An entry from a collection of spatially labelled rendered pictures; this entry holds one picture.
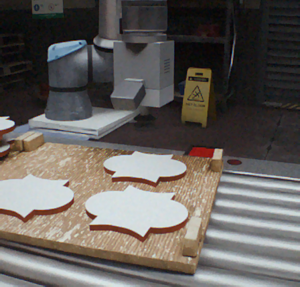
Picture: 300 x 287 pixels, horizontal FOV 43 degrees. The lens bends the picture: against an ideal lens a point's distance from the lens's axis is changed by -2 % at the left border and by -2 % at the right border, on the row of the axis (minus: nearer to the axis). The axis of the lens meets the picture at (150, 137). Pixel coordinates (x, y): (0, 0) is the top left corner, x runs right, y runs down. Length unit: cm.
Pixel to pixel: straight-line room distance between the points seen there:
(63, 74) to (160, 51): 60
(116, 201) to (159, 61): 23
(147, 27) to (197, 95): 362
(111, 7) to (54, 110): 35
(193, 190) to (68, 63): 66
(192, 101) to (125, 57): 361
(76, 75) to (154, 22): 59
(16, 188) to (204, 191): 30
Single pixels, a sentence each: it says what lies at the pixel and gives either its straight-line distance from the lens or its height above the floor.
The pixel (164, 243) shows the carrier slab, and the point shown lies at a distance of 51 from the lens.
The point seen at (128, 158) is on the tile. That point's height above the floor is 95.
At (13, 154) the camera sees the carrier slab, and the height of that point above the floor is 94.
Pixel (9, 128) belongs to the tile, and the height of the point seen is 100.
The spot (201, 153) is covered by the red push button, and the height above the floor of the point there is 93.
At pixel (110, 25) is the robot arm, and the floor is 118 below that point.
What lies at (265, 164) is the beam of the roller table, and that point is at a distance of 84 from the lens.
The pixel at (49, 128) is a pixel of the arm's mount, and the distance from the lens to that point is 120.
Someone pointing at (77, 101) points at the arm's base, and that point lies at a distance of 120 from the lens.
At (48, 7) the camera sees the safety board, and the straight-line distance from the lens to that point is 652.
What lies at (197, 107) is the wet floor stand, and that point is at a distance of 423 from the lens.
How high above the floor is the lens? 122
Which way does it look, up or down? 18 degrees down
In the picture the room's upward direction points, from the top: straight up
